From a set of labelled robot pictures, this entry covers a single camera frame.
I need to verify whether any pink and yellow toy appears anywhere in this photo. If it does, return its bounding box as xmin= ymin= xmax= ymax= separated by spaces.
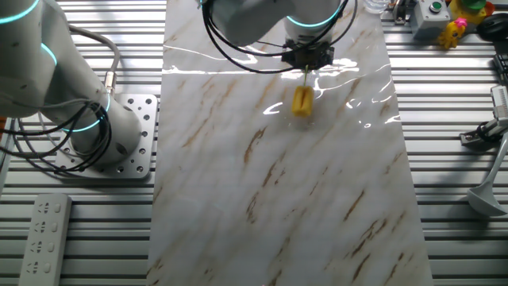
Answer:
xmin=437 ymin=16 xmax=468 ymax=51

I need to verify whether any yellow sponge brush green handle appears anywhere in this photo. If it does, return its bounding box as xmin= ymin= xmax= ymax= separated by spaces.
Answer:
xmin=291 ymin=65 xmax=316 ymax=119

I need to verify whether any black computer mouse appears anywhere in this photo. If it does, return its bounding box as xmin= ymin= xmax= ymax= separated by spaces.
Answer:
xmin=475 ymin=12 xmax=508 ymax=43

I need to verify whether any thick grey cable with connector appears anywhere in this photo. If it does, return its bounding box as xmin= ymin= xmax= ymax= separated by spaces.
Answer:
xmin=67 ymin=25 xmax=122 ymax=99

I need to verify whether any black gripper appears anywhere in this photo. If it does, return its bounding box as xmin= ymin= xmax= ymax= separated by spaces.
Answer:
xmin=282 ymin=38 xmax=337 ymax=73

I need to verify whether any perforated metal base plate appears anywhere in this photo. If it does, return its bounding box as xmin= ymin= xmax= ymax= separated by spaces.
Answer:
xmin=53 ymin=93 xmax=160 ymax=180

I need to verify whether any small metal bracket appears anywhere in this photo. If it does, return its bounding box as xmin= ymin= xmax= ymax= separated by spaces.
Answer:
xmin=391 ymin=0 xmax=412 ymax=25

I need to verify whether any white power strip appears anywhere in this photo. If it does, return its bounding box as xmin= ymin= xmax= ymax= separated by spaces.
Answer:
xmin=17 ymin=193 xmax=73 ymax=286

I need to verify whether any black keyboard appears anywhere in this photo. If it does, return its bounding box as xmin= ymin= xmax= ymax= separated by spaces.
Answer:
xmin=493 ymin=53 xmax=508 ymax=84

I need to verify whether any white marble pattern mat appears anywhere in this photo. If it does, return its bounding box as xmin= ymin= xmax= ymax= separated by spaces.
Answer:
xmin=145 ymin=0 xmax=434 ymax=286

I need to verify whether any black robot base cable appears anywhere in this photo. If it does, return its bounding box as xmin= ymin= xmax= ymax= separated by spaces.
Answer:
xmin=0 ymin=101 xmax=114 ymax=176

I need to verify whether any clear plastic cup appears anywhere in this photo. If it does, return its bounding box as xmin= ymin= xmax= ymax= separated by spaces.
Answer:
xmin=363 ymin=0 xmax=392 ymax=15

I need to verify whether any yellow duck toy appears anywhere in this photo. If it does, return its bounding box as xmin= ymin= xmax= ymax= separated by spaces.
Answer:
xmin=448 ymin=0 xmax=495 ymax=27

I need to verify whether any grey box with green button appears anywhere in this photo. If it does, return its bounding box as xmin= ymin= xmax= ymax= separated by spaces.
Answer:
xmin=408 ymin=0 xmax=452 ymax=40

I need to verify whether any silver depth camera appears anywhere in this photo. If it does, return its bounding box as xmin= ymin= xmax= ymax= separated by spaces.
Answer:
xmin=490 ymin=83 xmax=508 ymax=120

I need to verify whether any thin robot wrist cable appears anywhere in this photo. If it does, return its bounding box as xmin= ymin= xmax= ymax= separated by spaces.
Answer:
xmin=199 ymin=0 xmax=359 ymax=75

